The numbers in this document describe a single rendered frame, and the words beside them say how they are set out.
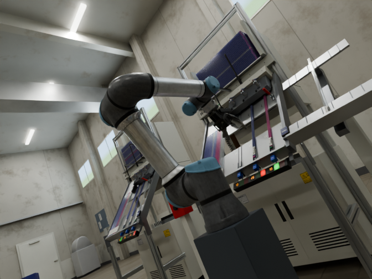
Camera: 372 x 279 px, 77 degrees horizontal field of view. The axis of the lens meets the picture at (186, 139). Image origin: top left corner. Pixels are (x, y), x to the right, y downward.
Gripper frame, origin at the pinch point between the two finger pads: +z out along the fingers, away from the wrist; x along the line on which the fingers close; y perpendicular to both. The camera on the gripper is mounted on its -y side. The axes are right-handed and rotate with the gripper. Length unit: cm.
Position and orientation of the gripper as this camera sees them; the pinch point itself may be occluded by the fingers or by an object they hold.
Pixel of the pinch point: (237, 133)
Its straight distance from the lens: 133.1
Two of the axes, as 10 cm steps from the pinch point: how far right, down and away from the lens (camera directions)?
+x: 6.3, -4.8, -6.2
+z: 7.0, 7.0, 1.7
